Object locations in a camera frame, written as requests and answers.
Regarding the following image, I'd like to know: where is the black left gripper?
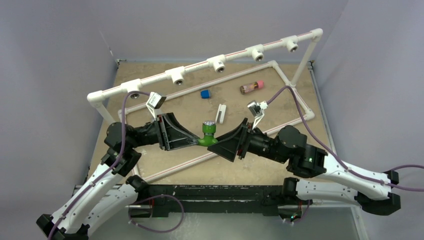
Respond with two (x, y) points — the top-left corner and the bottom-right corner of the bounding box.
(128, 111), (200, 150)

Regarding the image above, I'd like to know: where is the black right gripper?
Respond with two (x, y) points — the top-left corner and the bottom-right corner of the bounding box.
(207, 118), (289, 164)

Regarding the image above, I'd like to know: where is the green plastic water faucet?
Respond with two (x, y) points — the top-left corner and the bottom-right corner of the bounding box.
(198, 120), (218, 147)

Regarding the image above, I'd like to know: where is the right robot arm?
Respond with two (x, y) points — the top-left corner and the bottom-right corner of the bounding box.
(207, 119), (401, 216)

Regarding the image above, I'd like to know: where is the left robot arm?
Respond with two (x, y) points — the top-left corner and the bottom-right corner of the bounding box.
(36, 113), (200, 240)

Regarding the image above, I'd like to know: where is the white plastic clip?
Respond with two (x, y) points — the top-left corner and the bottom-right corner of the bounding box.
(215, 104), (227, 124)

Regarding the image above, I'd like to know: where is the blue grey small block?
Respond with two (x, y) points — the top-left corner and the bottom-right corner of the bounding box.
(200, 90), (212, 99)

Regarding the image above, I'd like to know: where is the pink capped small bottle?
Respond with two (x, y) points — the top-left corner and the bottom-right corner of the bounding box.
(239, 80), (265, 95)

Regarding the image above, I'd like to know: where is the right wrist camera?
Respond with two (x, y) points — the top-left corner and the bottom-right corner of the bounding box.
(247, 100), (268, 129)

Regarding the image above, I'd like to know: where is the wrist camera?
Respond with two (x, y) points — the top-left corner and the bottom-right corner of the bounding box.
(247, 100), (268, 129)
(145, 91), (167, 121)

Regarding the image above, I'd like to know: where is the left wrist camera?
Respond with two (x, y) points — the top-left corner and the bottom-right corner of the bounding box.
(145, 91), (167, 121)

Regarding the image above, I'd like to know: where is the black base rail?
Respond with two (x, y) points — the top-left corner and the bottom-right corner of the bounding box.
(135, 184), (313, 218)

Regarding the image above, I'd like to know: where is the white PVC pipe frame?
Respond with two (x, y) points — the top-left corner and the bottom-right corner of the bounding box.
(88, 29), (329, 185)

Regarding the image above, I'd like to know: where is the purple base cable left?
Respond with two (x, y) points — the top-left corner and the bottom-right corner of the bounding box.
(127, 194), (185, 234)

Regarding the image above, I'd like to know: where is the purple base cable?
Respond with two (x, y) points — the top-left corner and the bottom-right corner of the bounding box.
(127, 194), (185, 234)
(283, 195), (314, 226)

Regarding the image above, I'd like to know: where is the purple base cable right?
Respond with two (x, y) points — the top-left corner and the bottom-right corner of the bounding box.
(283, 195), (314, 226)

